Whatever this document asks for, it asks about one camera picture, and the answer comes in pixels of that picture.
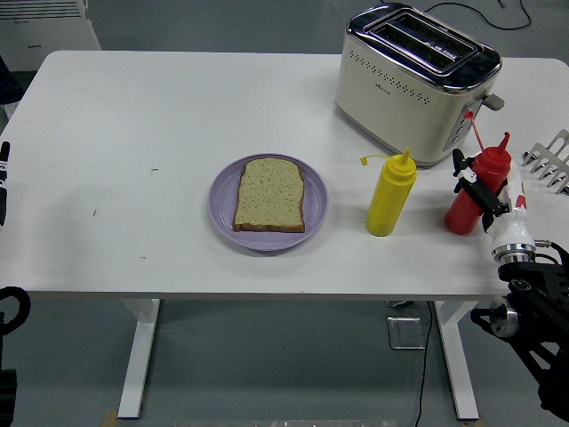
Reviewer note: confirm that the white air conditioner unit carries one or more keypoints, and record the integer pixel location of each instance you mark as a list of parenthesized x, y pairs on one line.
[(49, 31)]

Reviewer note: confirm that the purple plate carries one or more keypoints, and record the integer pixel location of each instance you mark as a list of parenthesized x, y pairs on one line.
[(222, 200)]

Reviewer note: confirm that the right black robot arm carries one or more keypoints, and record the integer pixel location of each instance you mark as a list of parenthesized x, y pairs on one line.
[(542, 302)]

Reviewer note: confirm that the brown cardboard piece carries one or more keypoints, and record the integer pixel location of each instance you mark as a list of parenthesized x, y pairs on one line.
[(111, 419)]

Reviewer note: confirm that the cream and chrome toaster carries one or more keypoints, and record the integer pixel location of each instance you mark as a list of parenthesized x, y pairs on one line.
[(400, 89)]

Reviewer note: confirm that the yellow squeeze bottle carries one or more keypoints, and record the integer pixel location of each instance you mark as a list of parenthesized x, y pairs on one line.
[(391, 195)]

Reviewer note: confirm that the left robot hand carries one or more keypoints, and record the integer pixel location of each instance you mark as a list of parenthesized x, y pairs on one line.
[(3, 178)]

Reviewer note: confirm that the metal toast rack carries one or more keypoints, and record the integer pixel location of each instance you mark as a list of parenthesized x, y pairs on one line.
[(555, 155)]

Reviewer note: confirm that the white table leg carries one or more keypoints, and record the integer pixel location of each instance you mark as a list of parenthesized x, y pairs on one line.
[(455, 356), (138, 356)]

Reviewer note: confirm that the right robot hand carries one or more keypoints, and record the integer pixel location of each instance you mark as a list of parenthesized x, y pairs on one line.
[(511, 231)]

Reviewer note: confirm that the red squeeze bottle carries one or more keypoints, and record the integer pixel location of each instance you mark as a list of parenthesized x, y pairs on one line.
[(462, 213)]

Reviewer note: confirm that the metal floor outlet box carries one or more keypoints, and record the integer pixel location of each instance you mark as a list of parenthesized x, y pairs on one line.
[(406, 332)]

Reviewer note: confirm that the slice of bread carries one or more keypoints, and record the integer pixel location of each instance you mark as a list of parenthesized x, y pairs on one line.
[(271, 195)]

